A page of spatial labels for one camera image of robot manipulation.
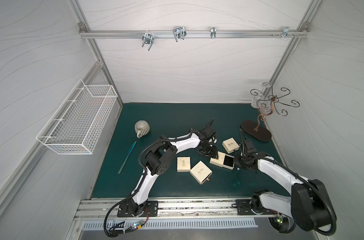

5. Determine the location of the cream jewelry box top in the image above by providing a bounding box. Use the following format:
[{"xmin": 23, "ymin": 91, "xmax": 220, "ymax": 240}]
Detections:
[{"xmin": 222, "ymin": 138, "xmax": 240, "ymax": 154}]

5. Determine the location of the cream jewelry box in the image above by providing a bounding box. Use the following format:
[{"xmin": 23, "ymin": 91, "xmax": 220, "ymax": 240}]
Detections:
[
  {"xmin": 222, "ymin": 138, "xmax": 240, "ymax": 154},
  {"xmin": 189, "ymin": 161, "xmax": 212, "ymax": 185},
  {"xmin": 209, "ymin": 152, "xmax": 234, "ymax": 170},
  {"xmin": 177, "ymin": 157, "xmax": 191, "ymax": 173}
]

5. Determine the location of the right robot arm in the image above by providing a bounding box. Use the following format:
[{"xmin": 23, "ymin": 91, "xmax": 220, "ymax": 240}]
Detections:
[{"xmin": 234, "ymin": 129, "xmax": 337, "ymax": 236}]

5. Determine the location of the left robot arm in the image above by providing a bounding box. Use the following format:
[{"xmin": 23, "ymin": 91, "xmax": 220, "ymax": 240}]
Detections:
[{"xmin": 129, "ymin": 120, "xmax": 218, "ymax": 207}]

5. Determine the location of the cream jewelry box front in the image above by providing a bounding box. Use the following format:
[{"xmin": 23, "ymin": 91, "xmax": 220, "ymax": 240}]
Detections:
[{"xmin": 189, "ymin": 161, "xmax": 212, "ymax": 185}]

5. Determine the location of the metal jewelry tree stand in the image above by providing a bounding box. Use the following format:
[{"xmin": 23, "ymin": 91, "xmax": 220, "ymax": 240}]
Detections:
[{"xmin": 240, "ymin": 82, "xmax": 300, "ymax": 142}]

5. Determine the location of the grey ribbed ceramic mug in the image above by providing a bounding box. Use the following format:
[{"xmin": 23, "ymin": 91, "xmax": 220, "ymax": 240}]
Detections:
[{"xmin": 135, "ymin": 120, "xmax": 151, "ymax": 138}]

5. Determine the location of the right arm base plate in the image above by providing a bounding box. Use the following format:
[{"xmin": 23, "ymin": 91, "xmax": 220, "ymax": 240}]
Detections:
[{"xmin": 231, "ymin": 199, "xmax": 276, "ymax": 216}]

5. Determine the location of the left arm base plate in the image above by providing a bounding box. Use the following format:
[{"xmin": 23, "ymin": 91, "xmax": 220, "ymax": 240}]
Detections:
[{"xmin": 117, "ymin": 199, "xmax": 159, "ymax": 218}]

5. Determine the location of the metal clamp bracket small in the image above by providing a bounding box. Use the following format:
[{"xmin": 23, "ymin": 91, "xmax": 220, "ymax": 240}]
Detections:
[{"xmin": 210, "ymin": 27, "xmax": 216, "ymax": 39}]

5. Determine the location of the metal clamp bracket middle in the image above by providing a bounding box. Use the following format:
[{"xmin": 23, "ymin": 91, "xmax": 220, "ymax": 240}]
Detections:
[{"xmin": 173, "ymin": 27, "xmax": 186, "ymax": 42}]

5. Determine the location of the metal clamp bracket left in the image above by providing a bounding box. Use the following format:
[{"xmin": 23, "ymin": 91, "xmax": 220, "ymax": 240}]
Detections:
[{"xmin": 142, "ymin": 33, "xmax": 154, "ymax": 51}]

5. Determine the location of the metal clamp bracket right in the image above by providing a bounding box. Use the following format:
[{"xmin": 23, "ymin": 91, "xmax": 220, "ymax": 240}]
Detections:
[{"xmin": 272, "ymin": 27, "xmax": 299, "ymax": 39}]

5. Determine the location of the white wire basket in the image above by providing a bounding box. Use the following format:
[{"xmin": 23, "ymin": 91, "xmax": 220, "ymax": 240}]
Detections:
[{"xmin": 36, "ymin": 80, "xmax": 118, "ymax": 155}]

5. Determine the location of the aluminium crossbar rail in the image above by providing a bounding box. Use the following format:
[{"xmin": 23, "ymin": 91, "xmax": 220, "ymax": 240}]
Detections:
[{"xmin": 80, "ymin": 29, "xmax": 310, "ymax": 39}]

